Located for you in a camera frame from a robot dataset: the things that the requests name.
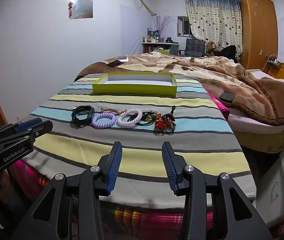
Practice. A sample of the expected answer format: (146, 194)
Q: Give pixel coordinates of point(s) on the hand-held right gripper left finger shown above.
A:
(113, 166)

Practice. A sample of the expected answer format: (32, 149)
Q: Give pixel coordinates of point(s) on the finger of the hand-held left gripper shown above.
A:
(40, 130)
(23, 127)

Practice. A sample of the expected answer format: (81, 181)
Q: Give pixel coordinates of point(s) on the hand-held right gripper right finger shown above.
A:
(169, 167)

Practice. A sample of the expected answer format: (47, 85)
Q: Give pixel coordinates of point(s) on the red beaded hair clip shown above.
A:
(160, 123)

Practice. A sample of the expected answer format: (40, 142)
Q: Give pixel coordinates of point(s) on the dark beaded hair clip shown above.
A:
(170, 119)

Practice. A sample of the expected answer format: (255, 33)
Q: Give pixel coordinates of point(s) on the black smart band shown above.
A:
(89, 113)

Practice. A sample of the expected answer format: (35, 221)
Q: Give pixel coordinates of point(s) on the green cardboard box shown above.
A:
(132, 90)

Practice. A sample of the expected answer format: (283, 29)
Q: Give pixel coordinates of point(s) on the striped bed cloth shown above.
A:
(142, 155)

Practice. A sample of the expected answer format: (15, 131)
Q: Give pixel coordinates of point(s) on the pink plaid blanket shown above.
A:
(157, 216)

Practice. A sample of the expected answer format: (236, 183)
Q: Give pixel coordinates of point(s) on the black wallet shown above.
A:
(227, 97)

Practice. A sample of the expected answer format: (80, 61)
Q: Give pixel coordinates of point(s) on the bed mattress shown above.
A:
(257, 130)

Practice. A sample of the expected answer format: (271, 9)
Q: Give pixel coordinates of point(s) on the black smartphone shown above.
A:
(113, 64)

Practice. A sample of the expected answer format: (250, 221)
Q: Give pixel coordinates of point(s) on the white card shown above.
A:
(122, 58)

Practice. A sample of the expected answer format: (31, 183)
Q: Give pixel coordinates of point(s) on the white cabinet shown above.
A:
(282, 175)

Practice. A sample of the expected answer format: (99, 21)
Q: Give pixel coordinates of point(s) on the brown paw print blanket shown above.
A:
(257, 92)

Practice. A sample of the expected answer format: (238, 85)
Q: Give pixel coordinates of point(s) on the white desk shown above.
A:
(157, 46)

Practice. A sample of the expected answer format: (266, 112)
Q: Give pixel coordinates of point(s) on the black office chair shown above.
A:
(194, 46)

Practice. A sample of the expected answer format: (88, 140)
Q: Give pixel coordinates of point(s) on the red hanging ornament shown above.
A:
(70, 8)

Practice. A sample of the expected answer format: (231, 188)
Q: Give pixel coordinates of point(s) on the brown teddy bear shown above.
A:
(210, 47)

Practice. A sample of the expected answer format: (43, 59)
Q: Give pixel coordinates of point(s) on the black desk device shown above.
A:
(169, 40)

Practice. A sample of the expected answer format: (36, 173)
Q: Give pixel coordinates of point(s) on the black clothing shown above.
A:
(229, 52)

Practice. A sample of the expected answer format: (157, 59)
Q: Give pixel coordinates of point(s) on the group of bottles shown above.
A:
(152, 38)

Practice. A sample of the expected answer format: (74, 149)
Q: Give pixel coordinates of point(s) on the window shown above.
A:
(183, 26)

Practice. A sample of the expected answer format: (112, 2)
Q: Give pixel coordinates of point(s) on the pink flower branches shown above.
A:
(162, 22)

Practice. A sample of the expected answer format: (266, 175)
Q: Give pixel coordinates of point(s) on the power strip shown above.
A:
(273, 61)

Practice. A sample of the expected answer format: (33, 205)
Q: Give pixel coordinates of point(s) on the heart print curtain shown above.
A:
(212, 20)

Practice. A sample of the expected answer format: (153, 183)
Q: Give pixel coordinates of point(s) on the wooden wardrobe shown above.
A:
(257, 30)

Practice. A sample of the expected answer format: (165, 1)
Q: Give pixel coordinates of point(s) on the air conditioner pipe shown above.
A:
(145, 5)

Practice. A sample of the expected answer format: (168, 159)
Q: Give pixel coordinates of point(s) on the wall mirror sheet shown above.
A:
(83, 7)

